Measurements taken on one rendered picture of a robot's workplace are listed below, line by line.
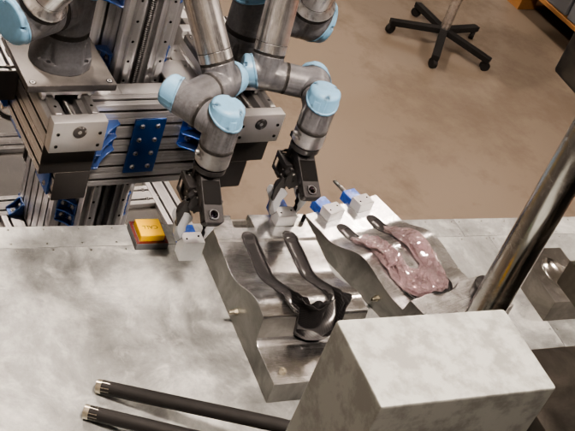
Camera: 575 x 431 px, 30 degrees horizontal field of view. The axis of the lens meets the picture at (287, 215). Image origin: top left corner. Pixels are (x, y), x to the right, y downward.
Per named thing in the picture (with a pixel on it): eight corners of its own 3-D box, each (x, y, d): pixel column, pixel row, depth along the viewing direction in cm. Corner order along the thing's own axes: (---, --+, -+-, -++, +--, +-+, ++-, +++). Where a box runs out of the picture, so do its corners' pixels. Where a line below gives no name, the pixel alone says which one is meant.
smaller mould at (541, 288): (506, 267, 291) (516, 248, 287) (548, 265, 298) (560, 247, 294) (542, 321, 278) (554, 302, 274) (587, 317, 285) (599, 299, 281)
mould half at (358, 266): (298, 230, 276) (311, 197, 270) (369, 209, 293) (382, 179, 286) (425, 366, 252) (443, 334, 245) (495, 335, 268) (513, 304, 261)
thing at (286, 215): (255, 196, 270) (261, 180, 267) (273, 196, 272) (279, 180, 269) (272, 233, 262) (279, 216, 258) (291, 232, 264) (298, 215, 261)
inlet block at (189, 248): (163, 221, 247) (168, 204, 244) (182, 221, 249) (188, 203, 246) (178, 261, 238) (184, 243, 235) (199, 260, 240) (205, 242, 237)
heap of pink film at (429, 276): (343, 239, 269) (353, 216, 265) (392, 225, 280) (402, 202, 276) (410, 309, 256) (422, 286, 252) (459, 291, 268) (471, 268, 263)
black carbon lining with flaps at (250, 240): (235, 238, 256) (246, 208, 250) (295, 236, 263) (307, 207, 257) (286, 346, 233) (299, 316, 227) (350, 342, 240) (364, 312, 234)
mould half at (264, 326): (198, 242, 261) (211, 200, 253) (293, 239, 273) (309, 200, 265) (266, 403, 228) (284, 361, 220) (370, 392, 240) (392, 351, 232)
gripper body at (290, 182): (297, 168, 263) (312, 129, 256) (310, 191, 257) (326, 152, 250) (269, 168, 260) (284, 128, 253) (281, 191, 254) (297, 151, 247)
